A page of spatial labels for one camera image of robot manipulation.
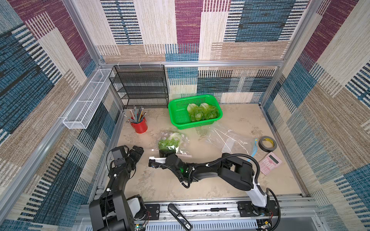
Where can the blue-zip clear bag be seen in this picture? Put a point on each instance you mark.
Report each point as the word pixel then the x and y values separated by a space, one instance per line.
pixel 228 141

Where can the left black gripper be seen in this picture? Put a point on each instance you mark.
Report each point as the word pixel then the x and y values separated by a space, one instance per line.
pixel 136 156

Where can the coloured pencils bundle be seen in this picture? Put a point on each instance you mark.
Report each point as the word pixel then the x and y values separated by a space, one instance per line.
pixel 136 115

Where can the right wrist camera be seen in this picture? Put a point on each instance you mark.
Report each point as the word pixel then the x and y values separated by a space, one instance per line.
pixel 156 162

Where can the black tape roll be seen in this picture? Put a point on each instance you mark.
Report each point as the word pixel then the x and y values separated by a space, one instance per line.
pixel 267 144

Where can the pink-zip clear bag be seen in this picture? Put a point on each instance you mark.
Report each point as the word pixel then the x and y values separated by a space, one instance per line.
pixel 182 152

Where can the green plastic basket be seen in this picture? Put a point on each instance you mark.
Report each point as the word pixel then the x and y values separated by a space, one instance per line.
pixel 179 114

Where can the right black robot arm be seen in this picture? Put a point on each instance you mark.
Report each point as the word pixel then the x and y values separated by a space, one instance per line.
pixel 239 170

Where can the pink calculator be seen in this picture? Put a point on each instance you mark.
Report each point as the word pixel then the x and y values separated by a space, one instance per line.
pixel 269 163

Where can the white wire wall basket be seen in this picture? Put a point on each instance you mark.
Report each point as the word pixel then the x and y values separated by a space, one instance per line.
pixel 87 104

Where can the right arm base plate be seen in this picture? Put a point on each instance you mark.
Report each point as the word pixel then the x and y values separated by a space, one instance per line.
pixel 246 209

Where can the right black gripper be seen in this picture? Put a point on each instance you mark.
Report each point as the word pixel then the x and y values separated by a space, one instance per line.
pixel 166 161

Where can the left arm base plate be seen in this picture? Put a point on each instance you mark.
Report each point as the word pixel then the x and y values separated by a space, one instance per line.
pixel 148 212

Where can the black wire shelf rack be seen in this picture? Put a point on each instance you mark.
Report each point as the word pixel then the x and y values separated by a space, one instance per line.
pixel 141 85

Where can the black handheld device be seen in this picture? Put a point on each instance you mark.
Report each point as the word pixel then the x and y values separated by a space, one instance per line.
pixel 175 212

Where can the red pencil cup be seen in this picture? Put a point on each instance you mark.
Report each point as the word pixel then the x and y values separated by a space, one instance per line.
pixel 140 127

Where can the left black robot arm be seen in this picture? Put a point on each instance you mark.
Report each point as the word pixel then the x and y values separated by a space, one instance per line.
pixel 111 212

